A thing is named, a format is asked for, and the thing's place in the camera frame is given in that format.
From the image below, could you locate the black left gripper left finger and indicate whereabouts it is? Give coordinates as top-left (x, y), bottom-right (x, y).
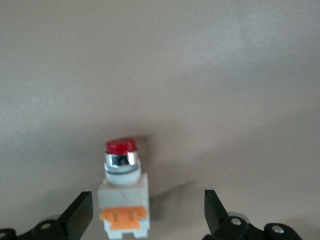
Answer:
top-left (29, 191), bottom-right (94, 240)

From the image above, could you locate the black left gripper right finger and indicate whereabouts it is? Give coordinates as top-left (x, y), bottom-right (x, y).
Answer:
top-left (204, 189), bottom-right (251, 240)

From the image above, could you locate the red push button switch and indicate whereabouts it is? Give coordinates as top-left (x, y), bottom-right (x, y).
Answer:
top-left (96, 137), bottom-right (151, 240)

